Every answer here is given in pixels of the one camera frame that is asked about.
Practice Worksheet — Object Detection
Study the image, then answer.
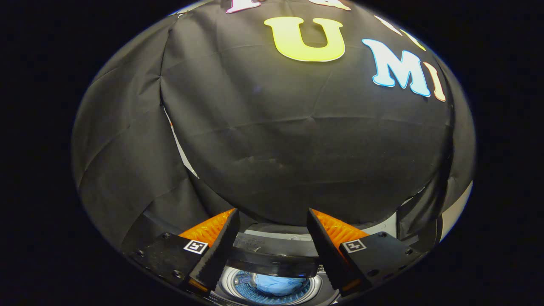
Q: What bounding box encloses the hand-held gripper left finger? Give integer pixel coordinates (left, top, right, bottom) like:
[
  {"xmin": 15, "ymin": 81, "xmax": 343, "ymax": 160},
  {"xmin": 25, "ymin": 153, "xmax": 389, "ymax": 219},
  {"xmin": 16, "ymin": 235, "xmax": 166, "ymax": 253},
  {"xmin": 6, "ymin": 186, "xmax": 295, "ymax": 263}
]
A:
[{"xmin": 127, "ymin": 208, "xmax": 241, "ymax": 294}]

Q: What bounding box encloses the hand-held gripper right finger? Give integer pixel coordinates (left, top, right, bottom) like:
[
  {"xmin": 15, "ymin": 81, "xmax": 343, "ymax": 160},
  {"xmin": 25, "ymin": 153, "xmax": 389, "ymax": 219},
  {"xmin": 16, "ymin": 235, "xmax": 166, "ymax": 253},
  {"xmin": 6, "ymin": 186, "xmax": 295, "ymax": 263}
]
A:
[{"xmin": 307, "ymin": 208, "xmax": 423, "ymax": 296}]

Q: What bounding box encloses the grey top-load washing machine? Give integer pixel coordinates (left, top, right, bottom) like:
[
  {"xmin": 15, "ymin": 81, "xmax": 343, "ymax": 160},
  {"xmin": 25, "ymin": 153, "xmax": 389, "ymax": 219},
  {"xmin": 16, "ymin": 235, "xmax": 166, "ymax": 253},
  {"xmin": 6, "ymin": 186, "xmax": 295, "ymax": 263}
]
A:
[{"xmin": 208, "ymin": 221, "xmax": 400, "ymax": 306}]

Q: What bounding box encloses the black backdrop cloth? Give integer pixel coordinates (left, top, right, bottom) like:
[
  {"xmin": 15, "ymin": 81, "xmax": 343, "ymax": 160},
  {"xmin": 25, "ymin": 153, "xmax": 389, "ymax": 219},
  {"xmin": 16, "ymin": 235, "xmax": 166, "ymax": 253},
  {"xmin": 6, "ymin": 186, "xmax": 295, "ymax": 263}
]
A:
[{"xmin": 71, "ymin": 0, "xmax": 476, "ymax": 247}]

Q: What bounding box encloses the light blue collared shirt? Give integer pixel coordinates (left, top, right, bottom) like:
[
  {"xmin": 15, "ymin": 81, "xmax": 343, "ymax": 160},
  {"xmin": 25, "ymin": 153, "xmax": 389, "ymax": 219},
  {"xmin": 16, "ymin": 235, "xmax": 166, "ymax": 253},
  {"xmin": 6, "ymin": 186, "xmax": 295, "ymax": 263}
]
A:
[{"xmin": 254, "ymin": 273, "xmax": 308, "ymax": 297}]

